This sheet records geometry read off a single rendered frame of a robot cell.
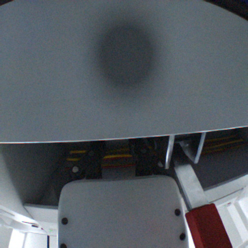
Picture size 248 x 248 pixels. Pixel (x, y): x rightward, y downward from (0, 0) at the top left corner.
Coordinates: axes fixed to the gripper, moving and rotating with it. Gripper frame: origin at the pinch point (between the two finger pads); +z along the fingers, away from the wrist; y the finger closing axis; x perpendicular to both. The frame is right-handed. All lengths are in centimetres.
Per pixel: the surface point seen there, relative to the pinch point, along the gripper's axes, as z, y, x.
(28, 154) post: -0.1, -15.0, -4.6
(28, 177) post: -3.5, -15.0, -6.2
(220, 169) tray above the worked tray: -3.4, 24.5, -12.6
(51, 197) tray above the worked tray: -5.8, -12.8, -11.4
